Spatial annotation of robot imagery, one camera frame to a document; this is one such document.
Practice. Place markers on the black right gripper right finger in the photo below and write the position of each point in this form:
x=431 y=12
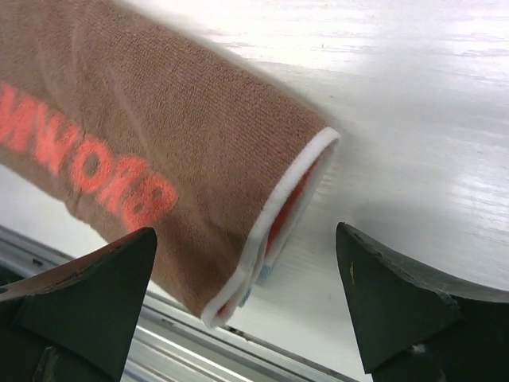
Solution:
x=413 y=322

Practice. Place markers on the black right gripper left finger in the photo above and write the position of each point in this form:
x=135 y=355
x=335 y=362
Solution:
x=74 y=321

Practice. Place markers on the brown orange bear towel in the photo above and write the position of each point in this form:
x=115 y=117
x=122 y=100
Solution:
x=131 y=123

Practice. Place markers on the aluminium mounting rail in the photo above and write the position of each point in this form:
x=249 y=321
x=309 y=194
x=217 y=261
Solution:
x=171 y=345

